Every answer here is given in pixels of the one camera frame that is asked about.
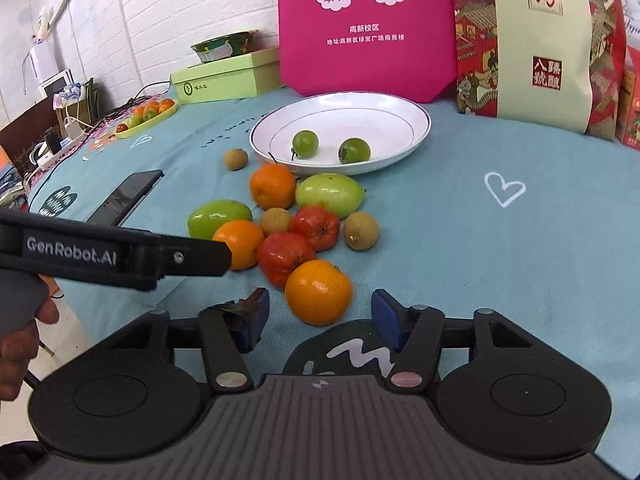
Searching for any orange front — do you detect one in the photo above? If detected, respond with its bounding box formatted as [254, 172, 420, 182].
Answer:
[284, 259, 354, 326]

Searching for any green instant noodle bowl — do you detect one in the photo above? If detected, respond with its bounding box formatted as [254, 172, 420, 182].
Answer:
[191, 30, 257, 64]

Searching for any magenta fabric bag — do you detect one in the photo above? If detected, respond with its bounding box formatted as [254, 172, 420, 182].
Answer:
[278, 0, 457, 103]

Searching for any light green cardboard box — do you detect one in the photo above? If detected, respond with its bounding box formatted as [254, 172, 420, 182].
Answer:
[170, 48, 282, 104]

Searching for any brown longan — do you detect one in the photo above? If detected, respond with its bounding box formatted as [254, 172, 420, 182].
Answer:
[343, 211, 380, 252]
[259, 207, 292, 236]

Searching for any teal printed tablecloth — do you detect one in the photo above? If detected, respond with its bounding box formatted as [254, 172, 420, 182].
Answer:
[29, 89, 639, 477]

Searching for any orange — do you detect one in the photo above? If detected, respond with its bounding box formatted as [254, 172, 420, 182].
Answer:
[284, 259, 354, 326]
[213, 220, 265, 271]

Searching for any orange plate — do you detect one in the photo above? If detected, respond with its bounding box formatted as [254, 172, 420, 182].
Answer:
[250, 164, 296, 210]

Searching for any white power strip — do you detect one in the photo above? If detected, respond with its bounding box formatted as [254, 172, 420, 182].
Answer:
[36, 118, 88, 171]

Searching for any white oval plate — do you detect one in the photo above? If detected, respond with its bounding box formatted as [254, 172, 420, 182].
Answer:
[250, 92, 432, 176]

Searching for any person's left hand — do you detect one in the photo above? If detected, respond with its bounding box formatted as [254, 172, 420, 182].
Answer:
[0, 298, 60, 402]

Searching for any longan near plate edge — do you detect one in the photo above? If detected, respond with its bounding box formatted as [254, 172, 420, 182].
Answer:
[224, 148, 248, 171]

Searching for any small green fruit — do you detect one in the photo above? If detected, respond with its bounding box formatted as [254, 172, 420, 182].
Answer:
[291, 130, 319, 159]
[338, 138, 371, 165]

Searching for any red fruit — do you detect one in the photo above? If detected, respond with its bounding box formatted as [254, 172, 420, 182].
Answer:
[288, 206, 341, 252]
[257, 232, 316, 288]

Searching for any red green gift bag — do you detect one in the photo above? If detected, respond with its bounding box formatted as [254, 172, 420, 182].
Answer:
[454, 0, 626, 140]

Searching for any red cracker box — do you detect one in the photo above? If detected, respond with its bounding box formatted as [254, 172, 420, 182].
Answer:
[616, 68, 640, 151]

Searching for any yellow-green small fruit tray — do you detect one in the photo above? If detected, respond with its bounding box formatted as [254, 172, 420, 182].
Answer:
[114, 98, 179, 139]

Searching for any black smartphone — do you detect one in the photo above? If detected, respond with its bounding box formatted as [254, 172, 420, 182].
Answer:
[87, 169, 164, 226]

